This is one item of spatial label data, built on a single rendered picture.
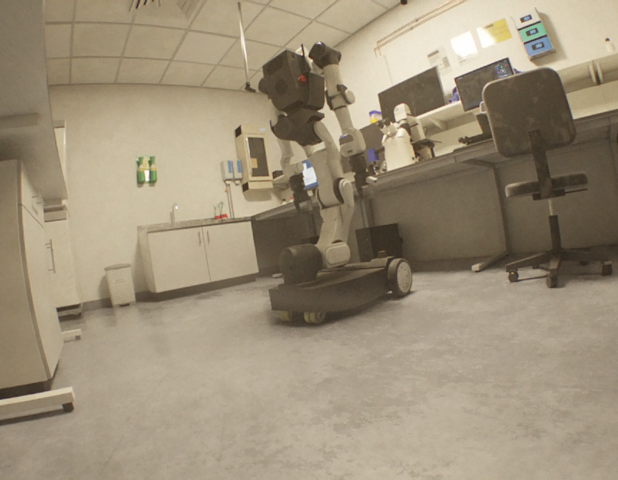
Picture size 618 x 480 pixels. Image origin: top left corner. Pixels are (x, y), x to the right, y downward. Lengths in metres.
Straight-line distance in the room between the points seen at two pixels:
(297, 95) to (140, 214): 2.76
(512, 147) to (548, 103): 0.27
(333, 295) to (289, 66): 1.14
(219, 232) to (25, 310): 2.77
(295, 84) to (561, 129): 1.27
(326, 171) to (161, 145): 2.89
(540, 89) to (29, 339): 2.14
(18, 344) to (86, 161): 3.19
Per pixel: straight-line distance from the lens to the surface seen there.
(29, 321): 1.16
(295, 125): 1.66
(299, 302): 1.47
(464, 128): 2.98
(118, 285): 3.68
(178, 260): 3.45
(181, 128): 4.47
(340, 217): 1.74
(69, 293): 3.25
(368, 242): 2.91
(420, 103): 3.08
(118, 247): 3.96
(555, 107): 1.60
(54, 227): 3.28
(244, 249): 3.73
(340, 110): 1.68
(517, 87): 1.64
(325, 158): 1.76
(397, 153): 2.35
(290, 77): 1.75
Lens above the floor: 0.37
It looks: level
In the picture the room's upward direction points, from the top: 9 degrees counter-clockwise
